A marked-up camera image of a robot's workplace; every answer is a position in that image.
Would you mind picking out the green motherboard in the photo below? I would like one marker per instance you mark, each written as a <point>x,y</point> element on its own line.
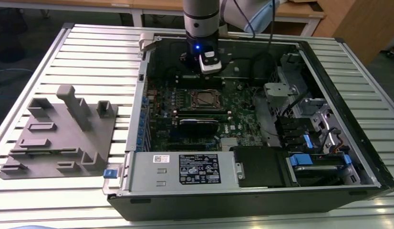
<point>248,124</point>

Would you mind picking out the black graphics card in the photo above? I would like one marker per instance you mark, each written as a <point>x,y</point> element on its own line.
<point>198,128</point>

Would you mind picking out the silver CPU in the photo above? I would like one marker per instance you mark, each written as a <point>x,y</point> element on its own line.
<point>206,98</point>

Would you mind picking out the small silver heat sink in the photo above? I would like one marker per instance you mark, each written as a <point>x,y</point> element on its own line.
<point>230,142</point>

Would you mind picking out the hard disk in blue carrier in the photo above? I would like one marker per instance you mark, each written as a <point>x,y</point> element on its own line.
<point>300,159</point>

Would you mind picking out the grey plastic case latch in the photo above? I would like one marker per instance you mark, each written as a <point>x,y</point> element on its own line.
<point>146,40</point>

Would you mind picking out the CPU socket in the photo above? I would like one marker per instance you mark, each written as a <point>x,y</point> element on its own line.
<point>194,107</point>

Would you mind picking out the silver metal bracket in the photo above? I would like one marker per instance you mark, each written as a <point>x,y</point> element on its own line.
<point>273,93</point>

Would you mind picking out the silver power supply unit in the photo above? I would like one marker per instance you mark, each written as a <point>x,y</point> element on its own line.
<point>142,167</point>

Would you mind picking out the grey parts rack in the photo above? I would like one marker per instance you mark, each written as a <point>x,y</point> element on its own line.
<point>73,143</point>

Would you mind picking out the wooden cabinet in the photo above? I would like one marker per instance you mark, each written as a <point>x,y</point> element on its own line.
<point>358,23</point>

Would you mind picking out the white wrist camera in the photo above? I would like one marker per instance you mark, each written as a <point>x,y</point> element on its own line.
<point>210,63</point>

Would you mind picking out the blue plastic latch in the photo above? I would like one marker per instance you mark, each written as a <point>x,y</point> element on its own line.
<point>110,173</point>

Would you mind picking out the light wooden desk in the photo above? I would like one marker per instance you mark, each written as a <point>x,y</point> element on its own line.
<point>298,12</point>
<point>57,2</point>

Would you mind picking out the green RAM stick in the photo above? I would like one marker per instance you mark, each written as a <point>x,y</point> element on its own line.
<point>203,117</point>

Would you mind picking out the black PC case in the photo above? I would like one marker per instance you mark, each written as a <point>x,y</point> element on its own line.
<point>215,207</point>

